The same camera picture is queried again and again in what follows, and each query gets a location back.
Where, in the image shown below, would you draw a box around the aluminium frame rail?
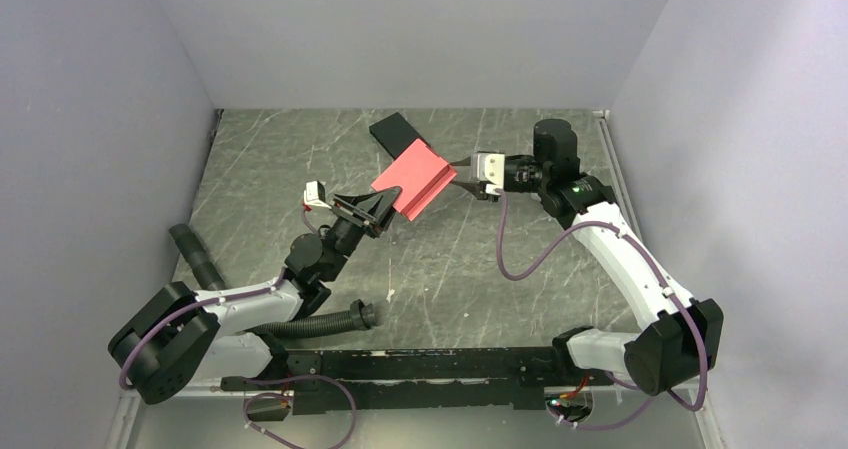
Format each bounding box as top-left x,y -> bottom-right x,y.
110,347 -> 724,448

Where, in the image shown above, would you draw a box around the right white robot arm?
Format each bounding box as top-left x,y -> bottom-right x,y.
456,118 -> 724,411

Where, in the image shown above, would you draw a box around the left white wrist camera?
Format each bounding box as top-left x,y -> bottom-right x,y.
302,180 -> 332,211

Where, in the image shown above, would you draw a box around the black flat box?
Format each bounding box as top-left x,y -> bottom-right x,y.
369,112 -> 423,159

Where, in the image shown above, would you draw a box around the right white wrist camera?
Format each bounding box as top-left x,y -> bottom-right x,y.
469,152 -> 506,199

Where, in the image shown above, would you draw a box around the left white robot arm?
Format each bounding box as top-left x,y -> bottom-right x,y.
108,181 -> 402,405

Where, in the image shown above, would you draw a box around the black corrugated hose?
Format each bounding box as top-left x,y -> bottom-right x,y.
166,223 -> 380,339

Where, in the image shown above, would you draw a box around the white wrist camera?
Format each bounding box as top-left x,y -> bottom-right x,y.
469,152 -> 506,199
302,180 -> 332,211

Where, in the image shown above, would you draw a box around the red paper box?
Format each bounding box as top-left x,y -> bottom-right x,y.
371,139 -> 457,221

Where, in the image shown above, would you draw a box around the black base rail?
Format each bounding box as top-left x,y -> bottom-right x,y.
220,346 -> 612,415

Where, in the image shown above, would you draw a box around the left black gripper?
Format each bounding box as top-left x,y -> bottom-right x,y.
323,186 -> 405,282

